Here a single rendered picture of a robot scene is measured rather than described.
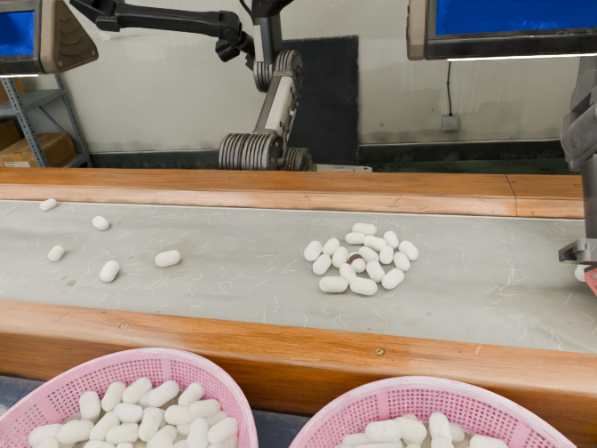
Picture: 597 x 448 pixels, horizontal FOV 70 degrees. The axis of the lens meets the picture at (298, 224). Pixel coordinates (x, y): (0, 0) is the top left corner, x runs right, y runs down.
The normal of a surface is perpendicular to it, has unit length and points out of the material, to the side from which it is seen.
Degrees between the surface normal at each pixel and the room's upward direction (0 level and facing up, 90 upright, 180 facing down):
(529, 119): 89
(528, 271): 0
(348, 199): 45
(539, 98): 90
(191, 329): 0
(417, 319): 0
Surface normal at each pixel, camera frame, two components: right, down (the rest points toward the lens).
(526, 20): -0.21, 0.00
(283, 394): -0.19, 0.53
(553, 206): -0.19, -0.22
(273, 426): -0.07, -0.85
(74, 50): 0.98, 0.04
